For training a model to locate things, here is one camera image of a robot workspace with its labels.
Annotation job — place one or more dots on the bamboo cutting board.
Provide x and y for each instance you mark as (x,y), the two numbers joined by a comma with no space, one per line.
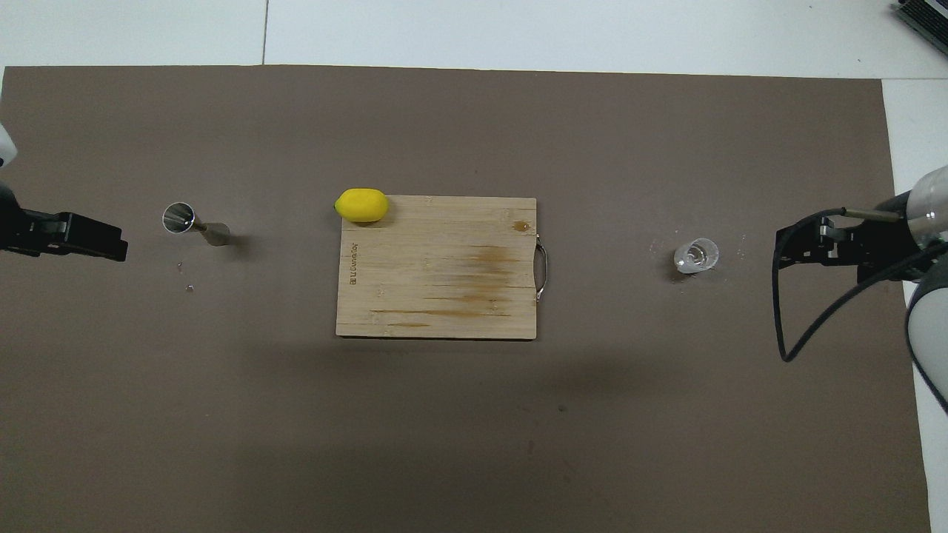
(437,266)

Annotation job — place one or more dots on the small clear glass cup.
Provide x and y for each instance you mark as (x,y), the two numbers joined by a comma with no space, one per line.
(695,256)

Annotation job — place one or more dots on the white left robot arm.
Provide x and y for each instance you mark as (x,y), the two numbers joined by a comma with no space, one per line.
(4,144)

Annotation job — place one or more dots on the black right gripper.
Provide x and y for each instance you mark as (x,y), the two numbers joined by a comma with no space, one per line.
(881,248)

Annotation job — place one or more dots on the grey ribbed device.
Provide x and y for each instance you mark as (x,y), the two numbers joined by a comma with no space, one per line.
(926,15)

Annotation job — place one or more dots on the brown table mat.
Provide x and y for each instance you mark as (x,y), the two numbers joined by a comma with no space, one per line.
(474,429)

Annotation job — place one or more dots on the steel double jigger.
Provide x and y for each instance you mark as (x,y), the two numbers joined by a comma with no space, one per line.
(178,218)

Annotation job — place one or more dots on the yellow lemon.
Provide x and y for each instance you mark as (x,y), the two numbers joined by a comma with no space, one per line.
(361,205)

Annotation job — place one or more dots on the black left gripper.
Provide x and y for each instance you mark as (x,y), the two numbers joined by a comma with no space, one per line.
(29,229)

